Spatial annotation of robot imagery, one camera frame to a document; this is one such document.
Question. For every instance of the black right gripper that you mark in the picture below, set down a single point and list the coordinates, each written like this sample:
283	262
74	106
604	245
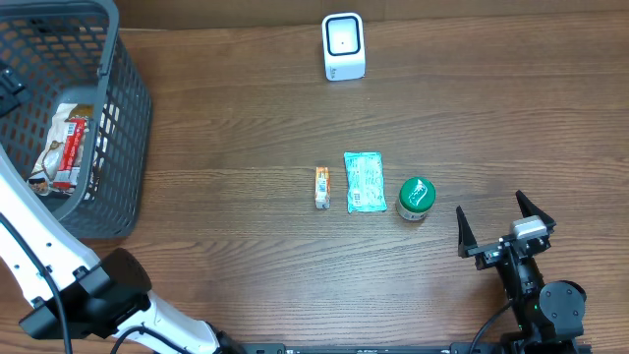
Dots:
500	247

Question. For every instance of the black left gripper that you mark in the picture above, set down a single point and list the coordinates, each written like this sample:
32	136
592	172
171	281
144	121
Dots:
8	90

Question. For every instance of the green lid jar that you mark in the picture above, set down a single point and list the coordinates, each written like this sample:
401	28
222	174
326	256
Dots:
415	198

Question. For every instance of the teal wet wipes pack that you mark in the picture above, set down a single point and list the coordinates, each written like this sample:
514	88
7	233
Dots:
365	178

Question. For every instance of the orange tissue pack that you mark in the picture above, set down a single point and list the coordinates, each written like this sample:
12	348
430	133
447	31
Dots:
322	188

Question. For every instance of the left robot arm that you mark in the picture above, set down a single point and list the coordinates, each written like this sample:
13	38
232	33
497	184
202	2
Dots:
74	293

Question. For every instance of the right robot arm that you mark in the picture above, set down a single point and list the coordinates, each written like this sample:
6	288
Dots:
549	315

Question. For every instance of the white barcode scanner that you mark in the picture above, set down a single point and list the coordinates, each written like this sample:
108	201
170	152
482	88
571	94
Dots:
344	48

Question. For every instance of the grey plastic shopping basket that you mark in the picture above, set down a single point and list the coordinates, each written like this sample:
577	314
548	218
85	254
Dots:
71	52

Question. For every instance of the white brown snack bag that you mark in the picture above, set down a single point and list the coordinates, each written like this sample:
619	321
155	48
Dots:
45	168

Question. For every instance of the red white snack bar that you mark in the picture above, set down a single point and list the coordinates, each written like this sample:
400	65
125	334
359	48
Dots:
67	173

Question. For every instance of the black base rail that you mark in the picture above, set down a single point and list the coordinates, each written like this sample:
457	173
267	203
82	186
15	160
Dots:
453	348

